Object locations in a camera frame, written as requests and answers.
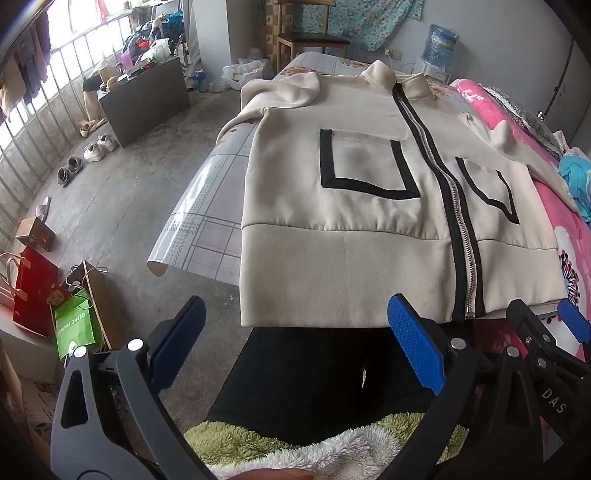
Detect small brown box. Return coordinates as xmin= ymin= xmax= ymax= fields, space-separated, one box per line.
xmin=16 ymin=217 xmax=58 ymax=252

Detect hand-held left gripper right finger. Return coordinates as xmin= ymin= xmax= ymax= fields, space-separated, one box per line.
xmin=388 ymin=293 xmax=546 ymax=480

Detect red gift bag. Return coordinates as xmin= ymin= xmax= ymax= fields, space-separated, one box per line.
xmin=13 ymin=244 xmax=60 ymax=337

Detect teal floral hanging cloth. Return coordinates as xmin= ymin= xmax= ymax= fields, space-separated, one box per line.
xmin=318 ymin=0 xmax=424 ymax=51

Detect white water dispenser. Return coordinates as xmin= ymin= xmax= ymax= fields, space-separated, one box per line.
xmin=416 ymin=58 xmax=453 ymax=85

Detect white plastic bag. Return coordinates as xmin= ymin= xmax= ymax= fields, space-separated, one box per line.
xmin=222 ymin=58 xmax=264 ymax=90

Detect green paper bag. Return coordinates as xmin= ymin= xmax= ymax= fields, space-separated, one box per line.
xmin=53 ymin=290 xmax=98 ymax=361

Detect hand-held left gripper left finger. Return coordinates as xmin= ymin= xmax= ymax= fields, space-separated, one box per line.
xmin=50 ymin=295 xmax=207 ymax=480

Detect grey patterned cloth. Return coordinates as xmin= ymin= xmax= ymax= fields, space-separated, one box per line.
xmin=482 ymin=85 xmax=561 ymax=153

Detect grey cabinet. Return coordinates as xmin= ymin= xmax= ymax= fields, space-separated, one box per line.
xmin=97 ymin=56 xmax=192 ymax=148

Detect pink floral blanket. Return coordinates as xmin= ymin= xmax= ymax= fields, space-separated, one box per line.
xmin=450 ymin=78 xmax=591 ymax=370

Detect printed cardboard box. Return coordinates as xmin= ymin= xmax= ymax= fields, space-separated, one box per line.
xmin=14 ymin=378 xmax=61 ymax=453

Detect pile of bags and clothes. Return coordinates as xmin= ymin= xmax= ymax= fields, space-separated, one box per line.
xmin=117 ymin=11 xmax=174 ymax=72

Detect wheelchair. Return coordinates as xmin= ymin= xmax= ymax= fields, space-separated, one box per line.
xmin=168 ymin=13 xmax=191 ymax=70

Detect wooden chair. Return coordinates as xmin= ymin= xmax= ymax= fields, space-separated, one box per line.
xmin=276 ymin=0 xmax=352 ymax=77

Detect green white fleece garment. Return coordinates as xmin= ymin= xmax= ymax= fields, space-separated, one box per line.
xmin=184 ymin=412 xmax=469 ymax=480

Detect blue water bottle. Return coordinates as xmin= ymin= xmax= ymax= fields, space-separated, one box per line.
xmin=422 ymin=24 xmax=460 ymax=70

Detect brown paper bag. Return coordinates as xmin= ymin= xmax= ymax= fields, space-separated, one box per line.
xmin=69 ymin=261 xmax=122 ymax=352

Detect metal window railing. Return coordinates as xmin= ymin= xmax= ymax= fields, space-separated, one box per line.
xmin=0 ymin=14 xmax=153 ymax=250

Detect hanging clothes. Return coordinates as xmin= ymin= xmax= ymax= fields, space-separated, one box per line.
xmin=0 ymin=9 xmax=52 ymax=123

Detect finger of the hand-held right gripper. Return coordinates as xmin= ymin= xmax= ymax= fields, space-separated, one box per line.
xmin=505 ymin=299 xmax=555 ymax=365
xmin=556 ymin=299 xmax=591 ymax=344

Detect teal blue cloth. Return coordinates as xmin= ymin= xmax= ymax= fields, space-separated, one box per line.
xmin=558 ymin=154 xmax=591 ymax=210

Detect grey door panel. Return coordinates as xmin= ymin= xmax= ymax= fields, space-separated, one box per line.
xmin=540 ymin=41 xmax=591 ymax=153

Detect cream zip jacket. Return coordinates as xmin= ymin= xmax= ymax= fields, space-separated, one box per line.
xmin=219 ymin=59 xmax=578 ymax=329

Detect table with floral cloth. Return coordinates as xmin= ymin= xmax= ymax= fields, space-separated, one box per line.
xmin=147 ymin=51 xmax=467 ymax=287

